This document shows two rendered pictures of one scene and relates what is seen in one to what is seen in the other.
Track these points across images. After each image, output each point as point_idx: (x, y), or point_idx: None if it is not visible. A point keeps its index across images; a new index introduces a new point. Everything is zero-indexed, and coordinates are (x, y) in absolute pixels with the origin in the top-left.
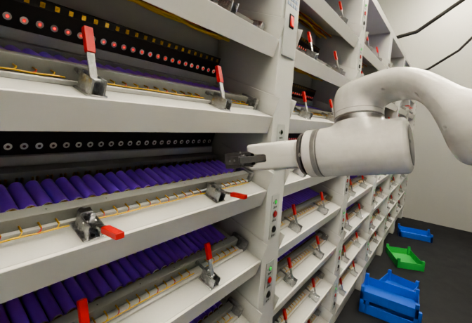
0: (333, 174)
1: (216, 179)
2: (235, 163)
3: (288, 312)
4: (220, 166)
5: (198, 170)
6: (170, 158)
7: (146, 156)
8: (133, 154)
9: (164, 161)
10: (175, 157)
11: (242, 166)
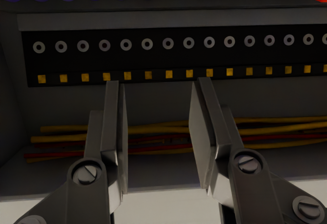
0: None
1: None
2: (242, 143)
3: None
4: None
5: None
6: (196, 7)
7: (250, 8)
8: (281, 15)
9: (217, 1)
10: (176, 8)
11: (269, 177)
